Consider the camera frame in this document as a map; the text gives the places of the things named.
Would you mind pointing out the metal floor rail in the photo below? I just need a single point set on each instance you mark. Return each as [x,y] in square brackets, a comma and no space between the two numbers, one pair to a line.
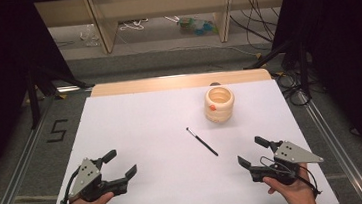
[338,153]
[16,184]

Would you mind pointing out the thin black brush pen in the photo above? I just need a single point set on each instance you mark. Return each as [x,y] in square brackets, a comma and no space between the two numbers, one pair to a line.
[203,142]

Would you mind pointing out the black metal stand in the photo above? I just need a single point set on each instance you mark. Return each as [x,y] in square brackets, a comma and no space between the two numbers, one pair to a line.
[304,70]
[34,102]

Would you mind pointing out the white table mat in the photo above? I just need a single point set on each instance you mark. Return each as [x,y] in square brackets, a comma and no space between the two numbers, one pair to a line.
[155,134]

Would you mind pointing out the person's right hand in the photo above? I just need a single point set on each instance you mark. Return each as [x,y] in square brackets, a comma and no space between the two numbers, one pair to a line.
[298,194]

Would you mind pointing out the clear plastic bag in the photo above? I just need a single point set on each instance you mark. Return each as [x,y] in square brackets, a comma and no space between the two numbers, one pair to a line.
[89,35]

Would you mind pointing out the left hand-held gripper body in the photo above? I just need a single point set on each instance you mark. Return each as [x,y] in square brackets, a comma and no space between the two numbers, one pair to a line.
[86,178]

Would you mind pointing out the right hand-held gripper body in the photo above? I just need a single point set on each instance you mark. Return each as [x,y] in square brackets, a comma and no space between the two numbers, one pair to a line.
[293,155]

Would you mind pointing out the light wooden bench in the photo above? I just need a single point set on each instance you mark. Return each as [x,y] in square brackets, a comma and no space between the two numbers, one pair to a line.
[166,3]

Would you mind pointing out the cream ribbed pen holder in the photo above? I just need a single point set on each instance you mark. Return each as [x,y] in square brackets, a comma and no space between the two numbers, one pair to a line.
[220,111]

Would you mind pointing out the colourful plastic bag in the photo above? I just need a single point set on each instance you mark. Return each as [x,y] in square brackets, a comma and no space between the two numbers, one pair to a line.
[197,26]

